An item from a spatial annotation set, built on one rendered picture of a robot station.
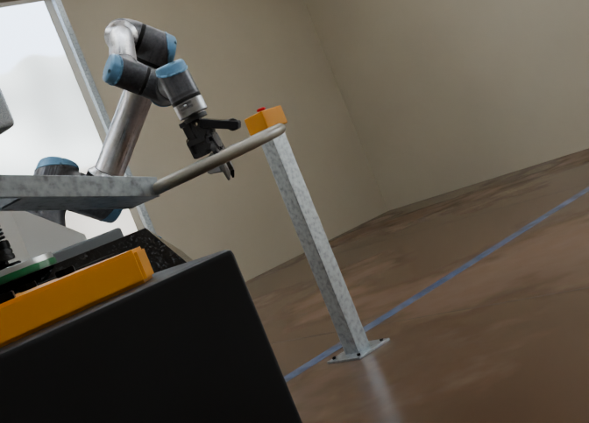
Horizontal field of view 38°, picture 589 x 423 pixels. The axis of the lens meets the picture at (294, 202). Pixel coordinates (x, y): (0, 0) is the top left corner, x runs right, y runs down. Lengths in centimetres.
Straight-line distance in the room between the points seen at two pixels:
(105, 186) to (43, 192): 16
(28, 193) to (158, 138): 634
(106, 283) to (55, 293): 6
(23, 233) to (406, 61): 670
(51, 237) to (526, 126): 624
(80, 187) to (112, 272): 104
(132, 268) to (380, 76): 861
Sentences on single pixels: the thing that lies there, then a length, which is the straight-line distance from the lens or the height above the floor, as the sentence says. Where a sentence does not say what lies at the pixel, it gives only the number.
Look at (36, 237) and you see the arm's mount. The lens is 309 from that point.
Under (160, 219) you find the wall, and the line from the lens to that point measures 803.
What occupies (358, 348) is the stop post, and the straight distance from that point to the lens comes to 362.
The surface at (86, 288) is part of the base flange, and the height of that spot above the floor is 76.
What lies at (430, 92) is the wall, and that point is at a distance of 918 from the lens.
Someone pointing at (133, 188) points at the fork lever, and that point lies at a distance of 208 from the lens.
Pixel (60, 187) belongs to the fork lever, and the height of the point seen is 96.
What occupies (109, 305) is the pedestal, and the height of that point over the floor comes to 74.
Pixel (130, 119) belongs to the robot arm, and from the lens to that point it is 320.
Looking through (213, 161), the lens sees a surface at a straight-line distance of 208.
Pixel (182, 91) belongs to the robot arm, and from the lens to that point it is 251.
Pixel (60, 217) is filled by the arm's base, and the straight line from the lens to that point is 319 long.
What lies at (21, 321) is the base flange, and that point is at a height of 76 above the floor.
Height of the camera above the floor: 79
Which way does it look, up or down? 2 degrees down
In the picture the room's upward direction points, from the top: 22 degrees counter-clockwise
